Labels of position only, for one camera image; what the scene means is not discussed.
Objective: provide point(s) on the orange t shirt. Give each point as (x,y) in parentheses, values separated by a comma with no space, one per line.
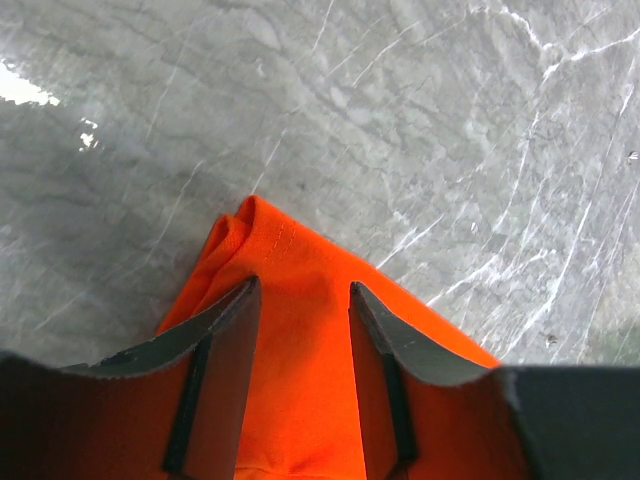
(301,419)

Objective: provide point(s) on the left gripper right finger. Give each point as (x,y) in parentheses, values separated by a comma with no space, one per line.
(428,413)

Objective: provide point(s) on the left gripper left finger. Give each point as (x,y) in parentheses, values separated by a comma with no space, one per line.
(169,408)

